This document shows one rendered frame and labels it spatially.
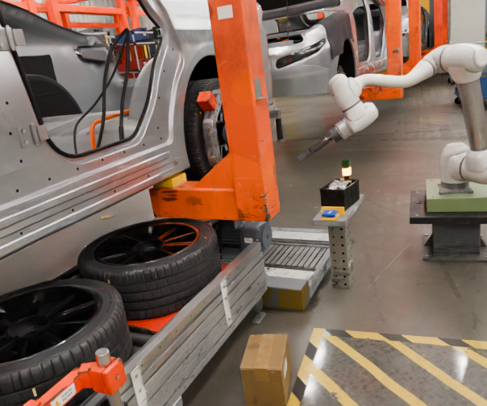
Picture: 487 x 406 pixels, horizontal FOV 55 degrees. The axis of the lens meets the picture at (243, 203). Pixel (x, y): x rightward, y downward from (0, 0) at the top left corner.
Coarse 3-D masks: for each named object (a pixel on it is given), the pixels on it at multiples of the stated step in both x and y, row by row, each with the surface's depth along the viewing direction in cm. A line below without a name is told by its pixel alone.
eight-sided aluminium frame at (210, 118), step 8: (216, 96) 265; (208, 112) 260; (216, 112) 260; (208, 120) 257; (216, 120) 260; (208, 128) 258; (208, 136) 261; (216, 136) 260; (208, 144) 261; (216, 144) 260; (208, 152) 263; (216, 152) 261; (216, 160) 262
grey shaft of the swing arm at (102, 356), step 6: (102, 348) 134; (96, 354) 132; (102, 354) 132; (108, 354) 133; (96, 360) 133; (102, 360) 132; (108, 360) 133; (102, 366) 132; (108, 396) 136; (114, 396) 136; (120, 396) 138; (102, 402) 138; (108, 402) 137; (114, 402) 136; (120, 402) 138; (126, 402) 140
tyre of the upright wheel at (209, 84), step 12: (192, 84) 273; (204, 84) 267; (216, 84) 275; (192, 96) 264; (192, 108) 259; (192, 120) 257; (192, 132) 257; (192, 144) 259; (192, 156) 262; (204, 156) 265; (192, 168) 268; (204, 168) 266; (192, 180) 278
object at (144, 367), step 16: (240, 256) 222; (256, 256) 232; (224, 272) 207; (240, 272) 218; (208, 288) 195; (224, 288) 202; (192, 304) 184; (208, 304) 193; (224, 304) 202; (176, 320) 175; (192, 320) 181; (208, 320) 191; (160, 336) 166; (176, 336) 171; (192, 336) 181; (144, 352) 158; (160, 352) 163; (176, 352) 171; (128, 368) 150; (144, 368) 156; (160, 368) 163; (128, 384) 149; (144, 384) 156; (96, 400) 138; (128, 400) 149; (144, 400) 155
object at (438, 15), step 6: (438, 0) 1052; (438, 6) 1056; (438, 12) 1060; (438, 18) 1064; (438, 24) 1068; (438, 30) 1072; (438, 36) 1076; (438, 42) 1080; (432, 48) 1091; (426, 54) 1101
